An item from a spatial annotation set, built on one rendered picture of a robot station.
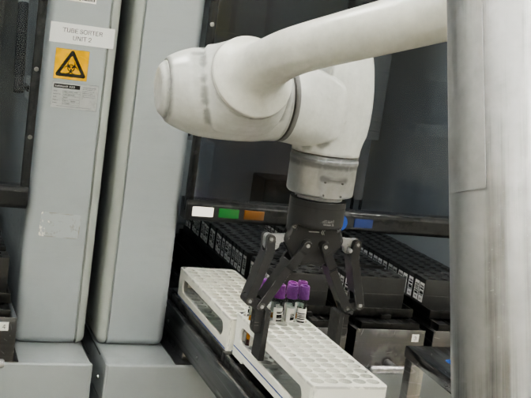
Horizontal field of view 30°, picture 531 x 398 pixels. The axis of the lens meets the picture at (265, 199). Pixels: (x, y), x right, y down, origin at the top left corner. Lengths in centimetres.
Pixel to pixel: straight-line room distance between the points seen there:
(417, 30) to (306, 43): 12
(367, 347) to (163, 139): 51
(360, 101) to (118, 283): 60
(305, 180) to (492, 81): 61
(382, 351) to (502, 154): 111
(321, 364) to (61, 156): 58
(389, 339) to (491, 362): 109
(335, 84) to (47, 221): 59
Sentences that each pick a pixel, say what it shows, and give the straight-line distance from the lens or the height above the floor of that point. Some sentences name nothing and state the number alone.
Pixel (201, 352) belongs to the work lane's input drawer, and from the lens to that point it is 153.
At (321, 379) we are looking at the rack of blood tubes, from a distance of 121.
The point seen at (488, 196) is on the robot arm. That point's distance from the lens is 68.
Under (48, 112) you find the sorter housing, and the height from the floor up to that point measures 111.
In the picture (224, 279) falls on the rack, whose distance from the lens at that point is 169.
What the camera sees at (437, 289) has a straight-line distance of 187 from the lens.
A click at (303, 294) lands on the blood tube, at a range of 142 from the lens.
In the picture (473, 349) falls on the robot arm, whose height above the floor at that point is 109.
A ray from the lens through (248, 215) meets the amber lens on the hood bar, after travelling 167.
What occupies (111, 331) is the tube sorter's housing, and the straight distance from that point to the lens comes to 169.
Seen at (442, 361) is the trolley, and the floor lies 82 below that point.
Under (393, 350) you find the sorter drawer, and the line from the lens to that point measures 177.
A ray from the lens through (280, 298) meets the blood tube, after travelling 141.
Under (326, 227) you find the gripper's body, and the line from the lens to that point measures 128.
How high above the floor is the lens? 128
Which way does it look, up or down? 9 degrees down
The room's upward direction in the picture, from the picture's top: 8 degrees clockwise
